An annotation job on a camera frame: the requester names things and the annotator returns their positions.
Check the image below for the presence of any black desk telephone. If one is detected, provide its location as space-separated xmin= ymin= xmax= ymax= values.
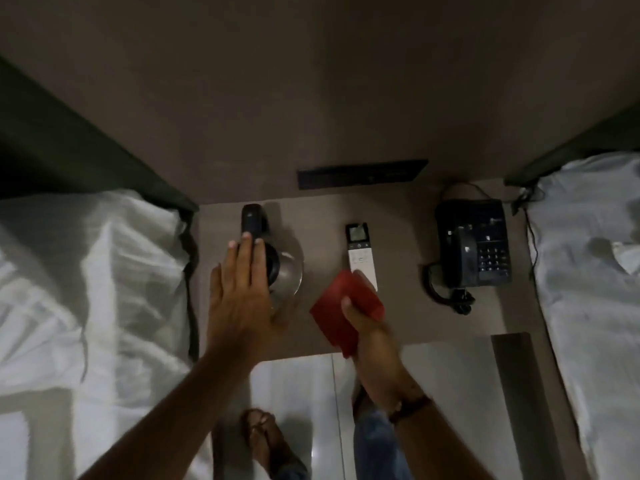
xmin=424 ymin=184 xmax=513 ymax=316

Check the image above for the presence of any person's right forearm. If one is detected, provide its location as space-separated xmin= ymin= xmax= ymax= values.
xmin=389 ymin=397 xmax=497 ymax=480

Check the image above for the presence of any dark green headboard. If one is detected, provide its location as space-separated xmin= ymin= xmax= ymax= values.
xmin=0 ymin=54 xmax=200 ymax=214
xmin=503 ymin=101 xmax=640 ymax=189

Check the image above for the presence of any red cloth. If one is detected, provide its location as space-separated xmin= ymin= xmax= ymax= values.
xmin=308 ymin=269 xmax=386 ymax=360

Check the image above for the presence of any dark wristband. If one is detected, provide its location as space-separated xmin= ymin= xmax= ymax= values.
xmin=386 ymin=393 xmax=434 ymax=426

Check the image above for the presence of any white crumpled paper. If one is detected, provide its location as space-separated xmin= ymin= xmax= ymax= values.
xmin=611 ymin=241 xmax=640 ymax=276

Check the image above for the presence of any person's right leg in jeans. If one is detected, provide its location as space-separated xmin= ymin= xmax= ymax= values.
xmin=351 ymin=384 xmax=415 ymax=480

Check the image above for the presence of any person's left hand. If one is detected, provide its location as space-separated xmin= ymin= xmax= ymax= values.
xmin=206 ymin=232 xmax=302 ymax=366

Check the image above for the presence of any white remote control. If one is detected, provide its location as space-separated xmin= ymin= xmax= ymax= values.
xmin=344 ymin=222 xmax=380 ymax=291

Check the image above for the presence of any person's left forearm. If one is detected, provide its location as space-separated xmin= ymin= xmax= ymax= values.
xmin=76 ymin=345 xmax=262 ymax=480

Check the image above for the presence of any bed with white duvet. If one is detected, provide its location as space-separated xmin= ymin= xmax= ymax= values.
xmin=0 ymin=188 xmax=202 ymax=480
xmin=520 ymin=153 xmax=640 ymax=480

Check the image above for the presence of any black wall socket panel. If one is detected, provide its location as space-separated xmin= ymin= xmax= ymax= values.
xmin=297 ymin=159 xmax=430 ymax=192

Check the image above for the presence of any steel kettle with black handle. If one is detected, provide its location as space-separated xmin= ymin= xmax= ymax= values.
xmin=239 ymin=203 xmax=305 ymax=311

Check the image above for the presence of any person's right hand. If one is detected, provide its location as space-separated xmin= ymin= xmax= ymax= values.
xmin=341 ymin=296 xmax=430 ymax=416

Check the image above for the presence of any person's left foot in sandal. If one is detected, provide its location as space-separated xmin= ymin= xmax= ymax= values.
xmin=241 ymin=408 xmax=310 ymax=480

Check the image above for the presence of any black cable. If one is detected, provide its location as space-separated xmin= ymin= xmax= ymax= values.
xmin=510 ymin=185 xmax=541 ymax=278

